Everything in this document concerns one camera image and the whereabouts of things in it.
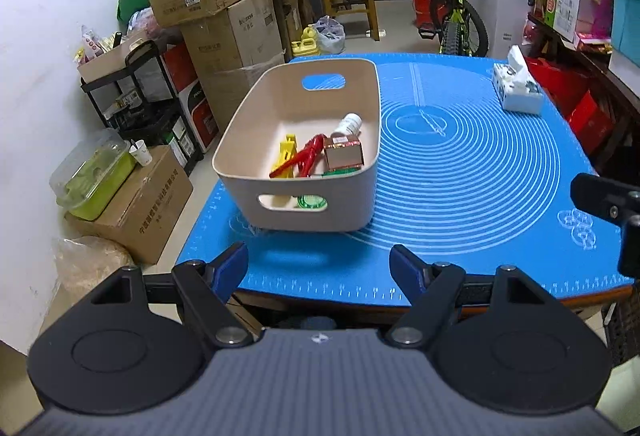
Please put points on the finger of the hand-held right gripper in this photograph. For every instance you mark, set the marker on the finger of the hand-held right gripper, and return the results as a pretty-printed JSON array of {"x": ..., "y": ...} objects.
[
  {"x": 631, "y": 246},
  {"x": 595, "y": 196}
]

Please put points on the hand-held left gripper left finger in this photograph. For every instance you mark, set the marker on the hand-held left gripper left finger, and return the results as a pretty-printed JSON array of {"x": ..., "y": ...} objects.
[{"x": 232, "y": 266}]

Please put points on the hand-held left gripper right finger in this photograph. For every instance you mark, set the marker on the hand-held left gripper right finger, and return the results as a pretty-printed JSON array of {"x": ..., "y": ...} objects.
[{"x": 406, "y": 268}]

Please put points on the beige plastic basket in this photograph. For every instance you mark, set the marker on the beige plastic basket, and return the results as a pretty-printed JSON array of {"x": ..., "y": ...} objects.
[{"x": 350, "y": 201}]

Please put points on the round green lid container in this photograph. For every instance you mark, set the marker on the round green lid container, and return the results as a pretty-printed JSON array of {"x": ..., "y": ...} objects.
[{"x": 311, "y": 202}]

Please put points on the green plastic piece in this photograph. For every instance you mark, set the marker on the green plastic piece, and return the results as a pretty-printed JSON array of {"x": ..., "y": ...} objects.
[{"x": 342, "y": 172}]

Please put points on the yellow plastic clip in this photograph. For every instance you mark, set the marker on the yellow plastic clip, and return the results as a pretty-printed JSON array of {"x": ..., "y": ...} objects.
[{"x": 287, "y": 151}]

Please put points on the copper coloured box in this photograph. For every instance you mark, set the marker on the copper coloured box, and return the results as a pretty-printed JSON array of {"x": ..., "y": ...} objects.
[{"x": 342, "y": 156}]

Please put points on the red plastic tool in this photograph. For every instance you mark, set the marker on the red plastic tool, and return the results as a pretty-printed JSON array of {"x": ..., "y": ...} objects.
[{"x": 307, "y": 151}]

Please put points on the white plastic bottle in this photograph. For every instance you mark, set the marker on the white plastic bottle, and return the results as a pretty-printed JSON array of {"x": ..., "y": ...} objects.
[{"x": 350, "y": 122}]

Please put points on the red gift bag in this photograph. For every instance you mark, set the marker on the red gift bag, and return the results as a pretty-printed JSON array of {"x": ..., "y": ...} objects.
[
  {"x": 555, "y": 86},
  {"x": 592, "y": 123}
]

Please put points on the dark wicker furniture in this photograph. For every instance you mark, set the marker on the dark wicker furniture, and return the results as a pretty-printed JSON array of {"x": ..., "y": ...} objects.
[{"x": 625, "y": 331}]

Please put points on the blue silicone mat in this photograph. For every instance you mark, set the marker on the blue silicone mat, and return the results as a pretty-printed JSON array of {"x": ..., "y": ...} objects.
[{"x": 475, "y": 196}]

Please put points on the printed brown cardboard box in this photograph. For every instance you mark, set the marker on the printed brown cardboard box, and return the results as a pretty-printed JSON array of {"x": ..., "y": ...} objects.
[{"x": 145, "y": 211}]

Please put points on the dark wooden side table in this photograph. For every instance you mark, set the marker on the dark wooden side table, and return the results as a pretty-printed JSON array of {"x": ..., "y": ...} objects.
[{"x": 620, "y": 86}]

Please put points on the white tissue pack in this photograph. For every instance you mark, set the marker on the white tissue pack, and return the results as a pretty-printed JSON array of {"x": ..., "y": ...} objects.
[{"x": 520, "y": 96}]

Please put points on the small printed white box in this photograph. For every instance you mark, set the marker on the small printed white box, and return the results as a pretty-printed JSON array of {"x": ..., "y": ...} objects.
[{"x": 181, "y": 141}]

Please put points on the clear bag of grain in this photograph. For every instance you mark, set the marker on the clear bag of grain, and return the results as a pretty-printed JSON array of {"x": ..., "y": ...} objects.
[{"x": 90, "y": 266}]

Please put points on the white paper cup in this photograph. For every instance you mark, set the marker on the white paper cup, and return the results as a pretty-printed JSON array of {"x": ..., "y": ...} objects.
[{"x": 141, "y": 155}]

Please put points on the white and red appliance box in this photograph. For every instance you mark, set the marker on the white and red appliance box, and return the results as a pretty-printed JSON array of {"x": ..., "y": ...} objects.
[{"x": 200, "y": 116}]

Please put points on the green container with clear lid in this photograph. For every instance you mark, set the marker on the green container with clear lid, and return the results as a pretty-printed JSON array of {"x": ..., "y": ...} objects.
[{"x": 90, "y": 186}]

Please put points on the teal storage box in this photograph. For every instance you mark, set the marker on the teal storage box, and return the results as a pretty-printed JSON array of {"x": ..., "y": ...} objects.
[{"x": 627, "y": 16}]

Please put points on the green and white box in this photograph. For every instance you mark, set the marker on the green and white box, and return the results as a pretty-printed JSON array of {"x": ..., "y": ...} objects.
[{"x": 570, "y": 11}]

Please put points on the orange drink bottle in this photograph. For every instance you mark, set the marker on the orange drink bottle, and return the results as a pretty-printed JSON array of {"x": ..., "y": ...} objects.
[{"x": 540, "y": 3}]

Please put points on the red cardboard box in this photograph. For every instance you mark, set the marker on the red cardboard box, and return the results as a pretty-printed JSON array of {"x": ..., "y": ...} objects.
[{"x": 177, "y": 66}]

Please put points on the black shelf rack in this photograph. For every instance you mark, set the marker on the black shelf rack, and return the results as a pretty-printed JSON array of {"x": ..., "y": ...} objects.
[{"x": 92, "y": 87}]

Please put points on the plain brown cardboard box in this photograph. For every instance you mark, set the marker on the plain brown cardboard box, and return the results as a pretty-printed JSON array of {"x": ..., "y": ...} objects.
[{"x": 235, "y": 36}]

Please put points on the yellow detergent jug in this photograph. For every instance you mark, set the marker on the yellow detergent jug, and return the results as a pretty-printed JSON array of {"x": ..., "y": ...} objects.
[{"x": 306, "y": 45}]

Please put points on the cardboard box on rack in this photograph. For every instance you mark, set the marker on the cardboard box on rack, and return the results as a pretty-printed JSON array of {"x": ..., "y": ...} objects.
[{"x": 115, "y": 61}]

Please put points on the clear plastic bag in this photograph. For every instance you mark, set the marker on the clear plastic bag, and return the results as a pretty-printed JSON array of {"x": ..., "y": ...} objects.
[{"x": 330, "y": 36}]

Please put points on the red bucket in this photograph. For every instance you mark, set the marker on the red bucket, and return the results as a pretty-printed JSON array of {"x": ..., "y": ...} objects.
[{"x": 425, "y": 8}]

